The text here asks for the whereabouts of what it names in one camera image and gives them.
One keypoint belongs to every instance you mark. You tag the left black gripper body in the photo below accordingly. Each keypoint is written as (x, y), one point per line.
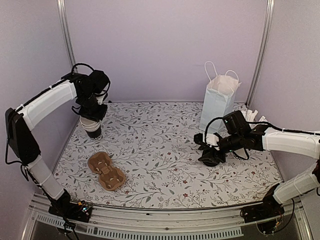
(90, 109)

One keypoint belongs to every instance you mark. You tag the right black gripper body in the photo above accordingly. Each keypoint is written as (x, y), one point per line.
(215, 154)

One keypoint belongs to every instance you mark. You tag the white paper bag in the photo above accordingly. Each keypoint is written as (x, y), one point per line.
(219, 95)

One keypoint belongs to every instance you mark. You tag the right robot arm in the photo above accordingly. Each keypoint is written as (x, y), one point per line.
(263, 136)

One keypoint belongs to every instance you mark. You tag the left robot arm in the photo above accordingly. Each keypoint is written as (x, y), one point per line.
(20, 122)

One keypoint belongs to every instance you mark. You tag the stack of black lids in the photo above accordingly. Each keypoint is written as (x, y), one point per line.
(216, 158)

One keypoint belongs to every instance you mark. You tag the stack of black cups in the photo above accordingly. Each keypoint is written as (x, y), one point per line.
(92, 128)

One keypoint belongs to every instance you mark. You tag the white cup holding straws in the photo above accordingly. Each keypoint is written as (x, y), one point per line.
(241, 154)

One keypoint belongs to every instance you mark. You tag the brown cardboard cup carrier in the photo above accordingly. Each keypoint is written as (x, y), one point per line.
(109, 176)

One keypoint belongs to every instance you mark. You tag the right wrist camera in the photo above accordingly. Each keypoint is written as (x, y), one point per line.
(206, 142)

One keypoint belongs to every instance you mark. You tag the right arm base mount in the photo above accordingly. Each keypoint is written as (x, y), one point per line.
(263, 211)

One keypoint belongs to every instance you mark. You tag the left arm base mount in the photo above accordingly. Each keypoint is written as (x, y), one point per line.
(80, 211)

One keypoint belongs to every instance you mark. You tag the left aluminium frame post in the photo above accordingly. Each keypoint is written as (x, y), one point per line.
(61, 7)

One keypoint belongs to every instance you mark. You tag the aluminium frame post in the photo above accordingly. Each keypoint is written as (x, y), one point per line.
(262, 50)
(61, 7)

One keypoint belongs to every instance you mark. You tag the front aluminium rail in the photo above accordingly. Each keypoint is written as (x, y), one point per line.
(123, 223)

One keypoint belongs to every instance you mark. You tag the right aluminium frame post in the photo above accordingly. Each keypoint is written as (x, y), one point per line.
(262, 50)

